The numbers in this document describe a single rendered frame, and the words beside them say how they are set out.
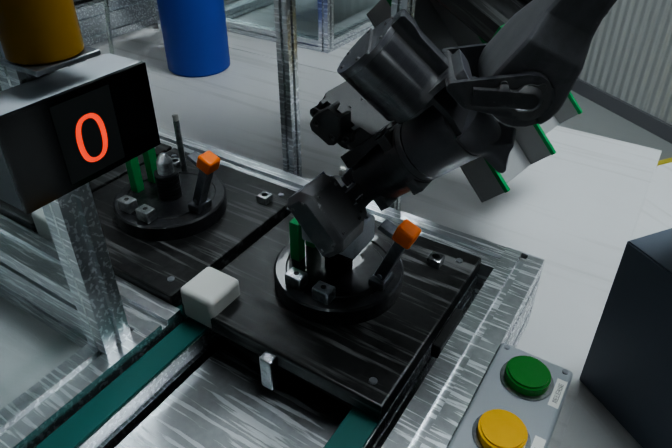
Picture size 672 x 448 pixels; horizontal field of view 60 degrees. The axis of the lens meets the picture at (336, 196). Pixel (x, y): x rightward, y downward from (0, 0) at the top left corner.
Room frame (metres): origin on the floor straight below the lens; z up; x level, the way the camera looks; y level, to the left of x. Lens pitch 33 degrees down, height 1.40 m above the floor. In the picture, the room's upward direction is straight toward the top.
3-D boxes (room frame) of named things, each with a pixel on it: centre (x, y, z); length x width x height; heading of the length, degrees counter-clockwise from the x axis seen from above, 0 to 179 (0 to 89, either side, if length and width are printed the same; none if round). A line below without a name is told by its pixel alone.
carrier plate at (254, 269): (0.48, 0.00, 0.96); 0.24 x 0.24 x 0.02; 57
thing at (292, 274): (0.45, 0.04, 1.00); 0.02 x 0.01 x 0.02; 57
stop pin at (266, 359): (0.38, 0.06, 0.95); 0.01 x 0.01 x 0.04; 57
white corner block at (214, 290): (0.45, 0.13, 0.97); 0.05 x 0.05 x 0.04; 57
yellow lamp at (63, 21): (0.38, 0.20, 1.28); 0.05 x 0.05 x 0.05
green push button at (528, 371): (0.35, -0.18, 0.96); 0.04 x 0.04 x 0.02
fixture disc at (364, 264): (0.48, 0.00, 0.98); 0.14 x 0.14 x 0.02
